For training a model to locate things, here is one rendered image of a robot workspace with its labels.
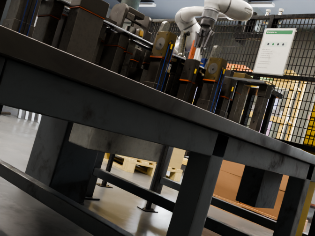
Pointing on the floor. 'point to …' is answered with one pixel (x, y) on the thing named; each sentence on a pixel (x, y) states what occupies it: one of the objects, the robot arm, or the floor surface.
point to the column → (61, 159)
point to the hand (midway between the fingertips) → (198, 55)
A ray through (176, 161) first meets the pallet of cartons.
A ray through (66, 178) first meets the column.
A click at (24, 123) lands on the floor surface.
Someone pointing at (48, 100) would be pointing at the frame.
